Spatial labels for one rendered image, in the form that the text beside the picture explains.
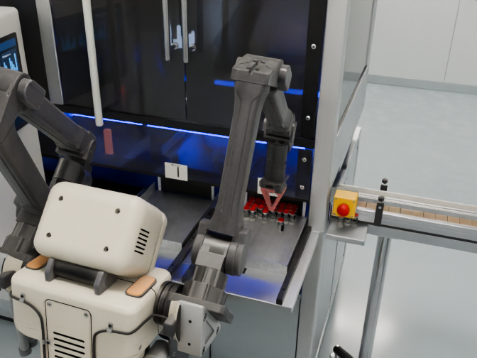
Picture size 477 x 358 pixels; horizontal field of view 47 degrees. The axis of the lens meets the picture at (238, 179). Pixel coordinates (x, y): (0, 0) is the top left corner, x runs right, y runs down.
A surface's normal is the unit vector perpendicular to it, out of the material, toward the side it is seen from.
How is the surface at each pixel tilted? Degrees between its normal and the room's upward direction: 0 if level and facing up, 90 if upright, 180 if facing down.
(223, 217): 70
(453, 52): 90
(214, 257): 37
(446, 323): 0
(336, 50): 90
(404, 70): 90
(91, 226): 48
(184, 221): 0
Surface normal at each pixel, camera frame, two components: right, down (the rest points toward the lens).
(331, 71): -0.31, 0.44
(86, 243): -0.25, -0.28
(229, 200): -0.25, 0.11
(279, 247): 0.02, -0.88
